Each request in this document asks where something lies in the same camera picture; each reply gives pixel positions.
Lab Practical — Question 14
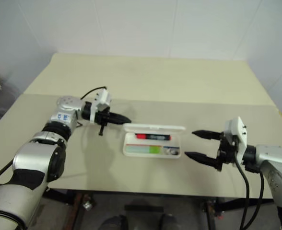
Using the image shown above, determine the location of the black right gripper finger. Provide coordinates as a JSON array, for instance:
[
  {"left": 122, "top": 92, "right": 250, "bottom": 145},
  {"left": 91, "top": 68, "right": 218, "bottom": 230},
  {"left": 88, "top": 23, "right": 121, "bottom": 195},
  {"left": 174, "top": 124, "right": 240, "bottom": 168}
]
[
  {"left": 191, "top": 129, "right": 223, "bottom": 141},
  {"left": 184, "top": 151, "right": 223, "bottom": 173}
]

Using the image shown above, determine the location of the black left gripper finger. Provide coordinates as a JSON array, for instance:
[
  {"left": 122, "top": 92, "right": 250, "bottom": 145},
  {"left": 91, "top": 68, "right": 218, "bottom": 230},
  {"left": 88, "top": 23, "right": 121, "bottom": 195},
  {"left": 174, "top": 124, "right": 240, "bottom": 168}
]
[
  {"left": 108, "top": 118, "right": 132, "bottom": 126},
  {"left": 108, "top": 112, "right": 131, "bottom": 120}
]

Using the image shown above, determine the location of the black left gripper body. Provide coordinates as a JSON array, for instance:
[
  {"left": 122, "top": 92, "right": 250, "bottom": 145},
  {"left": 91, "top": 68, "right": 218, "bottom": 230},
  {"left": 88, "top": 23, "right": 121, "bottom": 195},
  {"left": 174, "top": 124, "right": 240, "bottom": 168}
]
[{"left": 94, "top": 107, "right": 112, "bottom": 137}]

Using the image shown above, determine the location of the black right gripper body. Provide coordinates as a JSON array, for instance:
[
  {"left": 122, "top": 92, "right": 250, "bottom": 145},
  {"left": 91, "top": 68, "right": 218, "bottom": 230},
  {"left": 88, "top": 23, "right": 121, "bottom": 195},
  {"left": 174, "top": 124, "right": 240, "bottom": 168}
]
[{"left": 216, "top": 132, "right": 239, "bottom": 166}]

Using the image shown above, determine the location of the white plastic pencil case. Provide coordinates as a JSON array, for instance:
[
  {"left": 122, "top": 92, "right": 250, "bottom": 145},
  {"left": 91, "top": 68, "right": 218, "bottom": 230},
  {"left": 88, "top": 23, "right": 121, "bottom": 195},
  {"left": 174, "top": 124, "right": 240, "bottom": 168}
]
[{"left": 121, "top": 123, "right": 187, "bottom": 160}]

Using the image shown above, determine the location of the black marker with red ends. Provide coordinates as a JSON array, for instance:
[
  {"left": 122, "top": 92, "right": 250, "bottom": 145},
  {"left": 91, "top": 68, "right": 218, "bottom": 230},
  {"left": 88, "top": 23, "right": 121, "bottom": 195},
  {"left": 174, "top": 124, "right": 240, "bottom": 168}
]
[{"left": 134, "top": 133, "right": 173, "bottom": 141}]

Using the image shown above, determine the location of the rusty table leg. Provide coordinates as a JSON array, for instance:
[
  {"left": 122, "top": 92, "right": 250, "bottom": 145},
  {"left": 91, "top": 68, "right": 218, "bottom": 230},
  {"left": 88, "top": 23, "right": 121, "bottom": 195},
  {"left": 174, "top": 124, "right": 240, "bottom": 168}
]
[
  {"left": 203, "top": 200, "right": 217, "bottom": 230},
  {"left": 70, "top": 193, "right": 86, "bottom": 230}
]

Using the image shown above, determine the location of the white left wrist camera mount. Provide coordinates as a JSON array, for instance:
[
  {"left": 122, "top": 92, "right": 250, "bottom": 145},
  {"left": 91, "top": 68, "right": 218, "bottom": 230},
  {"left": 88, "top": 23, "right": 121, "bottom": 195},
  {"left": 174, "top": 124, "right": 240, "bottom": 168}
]
[{"left": 90, "top": 87, "right": 114, "bottom": 124}]

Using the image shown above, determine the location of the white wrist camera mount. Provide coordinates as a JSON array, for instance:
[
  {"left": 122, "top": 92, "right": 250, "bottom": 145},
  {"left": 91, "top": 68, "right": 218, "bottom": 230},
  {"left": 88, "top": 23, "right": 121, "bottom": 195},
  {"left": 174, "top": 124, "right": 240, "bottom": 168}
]
[
  {"left": 224, "top": 116, "right": 248, "bottom": 164},
  {"left": 90, "top": 87, "right": 114, "bottom": 124}
]

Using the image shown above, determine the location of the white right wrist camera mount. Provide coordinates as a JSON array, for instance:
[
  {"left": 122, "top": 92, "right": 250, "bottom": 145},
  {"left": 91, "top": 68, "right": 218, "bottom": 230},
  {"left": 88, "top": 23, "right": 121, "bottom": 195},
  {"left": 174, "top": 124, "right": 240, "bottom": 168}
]
[{"left": 224, "top": 116, "right": 248, "bottom": 164}]

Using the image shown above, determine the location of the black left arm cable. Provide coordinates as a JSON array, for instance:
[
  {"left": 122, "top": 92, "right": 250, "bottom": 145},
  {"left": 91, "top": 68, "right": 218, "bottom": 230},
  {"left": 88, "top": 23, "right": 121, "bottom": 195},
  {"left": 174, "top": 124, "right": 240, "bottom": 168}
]
[{"left": 0, "top": 85, "right": 108, "bottom": 189}]

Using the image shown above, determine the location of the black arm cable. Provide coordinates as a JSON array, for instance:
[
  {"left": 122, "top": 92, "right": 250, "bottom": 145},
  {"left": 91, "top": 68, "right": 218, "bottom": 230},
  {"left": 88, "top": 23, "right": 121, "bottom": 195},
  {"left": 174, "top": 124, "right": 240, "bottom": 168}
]
[
  {"left": 258, "top": 170, "right": 265, "bottom": 200},
  {"left": 0, "top": 85, "right": 108, "bottom": 189},
  {"left": 234, "top": 159, "right": 250, "bottom": 230}
]

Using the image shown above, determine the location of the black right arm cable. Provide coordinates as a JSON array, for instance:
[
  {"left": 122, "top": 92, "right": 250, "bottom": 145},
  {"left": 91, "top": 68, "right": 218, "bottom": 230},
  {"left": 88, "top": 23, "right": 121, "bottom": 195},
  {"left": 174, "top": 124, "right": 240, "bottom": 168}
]
[
  {"left": 258, "top": 170, "right": 265, "bottom": 200},
  {"left": 234, "top": 159, "right": 250, "bottom": 230}
]

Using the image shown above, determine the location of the black table frame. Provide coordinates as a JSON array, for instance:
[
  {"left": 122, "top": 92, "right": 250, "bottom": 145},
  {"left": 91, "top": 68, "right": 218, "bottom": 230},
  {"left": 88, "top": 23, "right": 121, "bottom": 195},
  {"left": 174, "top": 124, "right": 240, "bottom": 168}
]
[{"left": 42, "top": 188, "right": 277, "bottom": 216}]

